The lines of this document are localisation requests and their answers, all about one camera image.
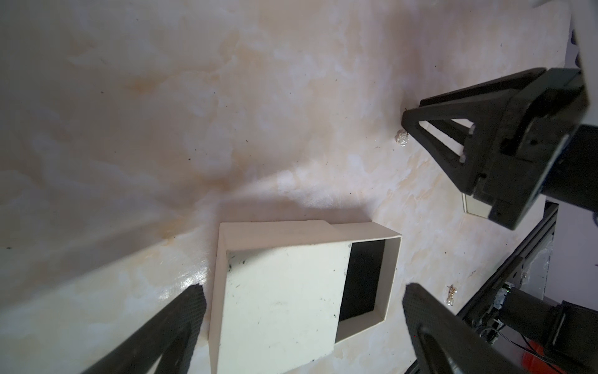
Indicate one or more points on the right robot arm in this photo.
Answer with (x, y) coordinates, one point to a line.
(585, 30)

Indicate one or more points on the small earring near rail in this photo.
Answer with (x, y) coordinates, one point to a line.
(452, 290)

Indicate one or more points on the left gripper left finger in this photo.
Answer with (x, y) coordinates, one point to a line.
(167, 341)

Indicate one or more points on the crystal earring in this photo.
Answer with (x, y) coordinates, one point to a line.
(402, 137)

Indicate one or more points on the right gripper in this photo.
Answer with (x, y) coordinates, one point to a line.
(543, 143)

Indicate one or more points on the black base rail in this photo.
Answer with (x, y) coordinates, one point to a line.
(480, 313)

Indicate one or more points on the cream drawer jewelry box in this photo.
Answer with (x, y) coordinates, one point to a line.
(285, 293)

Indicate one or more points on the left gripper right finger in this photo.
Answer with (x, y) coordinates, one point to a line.
(441, 340)

